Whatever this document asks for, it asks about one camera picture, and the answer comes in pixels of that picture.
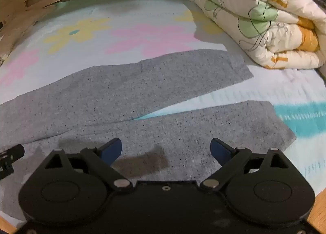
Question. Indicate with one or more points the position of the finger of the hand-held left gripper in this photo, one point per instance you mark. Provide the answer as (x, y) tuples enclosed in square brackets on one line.
[(15, 151)]

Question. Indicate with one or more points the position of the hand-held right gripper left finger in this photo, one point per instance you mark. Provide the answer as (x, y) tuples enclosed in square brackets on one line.
[(113, 150)]

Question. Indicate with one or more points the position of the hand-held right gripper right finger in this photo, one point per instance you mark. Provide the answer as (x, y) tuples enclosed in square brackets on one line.
[(218, 151)]

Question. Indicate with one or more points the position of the grey pants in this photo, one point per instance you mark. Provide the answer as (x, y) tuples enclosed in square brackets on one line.
[(127, 83)]

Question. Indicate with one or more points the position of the stacked floral pillows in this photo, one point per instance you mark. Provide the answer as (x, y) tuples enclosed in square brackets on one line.
[(254, 20)]

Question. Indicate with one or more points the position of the floral bed sheet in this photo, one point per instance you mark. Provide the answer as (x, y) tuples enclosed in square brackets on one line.
[(152, 20)]

